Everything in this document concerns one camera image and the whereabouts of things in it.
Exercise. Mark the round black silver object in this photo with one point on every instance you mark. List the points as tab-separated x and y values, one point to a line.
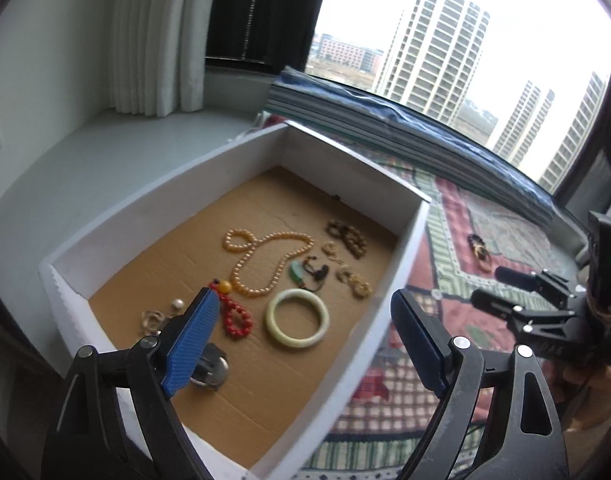
213	365

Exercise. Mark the gold bangle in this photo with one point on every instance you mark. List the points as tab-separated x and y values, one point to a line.
483	255

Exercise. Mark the white foam box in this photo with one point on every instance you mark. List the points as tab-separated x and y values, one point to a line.
385	255

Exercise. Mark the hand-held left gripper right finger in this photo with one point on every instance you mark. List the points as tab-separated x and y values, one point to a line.
420	340

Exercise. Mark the white curtain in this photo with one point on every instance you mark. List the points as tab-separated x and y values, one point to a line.
155	35

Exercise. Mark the pale green jade bangle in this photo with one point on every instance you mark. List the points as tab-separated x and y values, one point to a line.
273	327

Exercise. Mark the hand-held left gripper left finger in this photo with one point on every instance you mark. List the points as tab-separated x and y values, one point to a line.
195	340

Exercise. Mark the black window blind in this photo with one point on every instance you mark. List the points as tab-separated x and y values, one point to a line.
265	10

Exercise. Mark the folded striped mat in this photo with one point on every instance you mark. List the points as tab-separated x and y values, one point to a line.
375	120

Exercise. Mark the patchwork checked blanket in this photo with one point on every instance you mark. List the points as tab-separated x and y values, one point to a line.
460	210

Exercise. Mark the small pearl bead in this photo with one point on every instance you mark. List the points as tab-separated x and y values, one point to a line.
177	304

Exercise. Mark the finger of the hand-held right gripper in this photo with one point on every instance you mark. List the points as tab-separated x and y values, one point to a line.
490	300
515	276

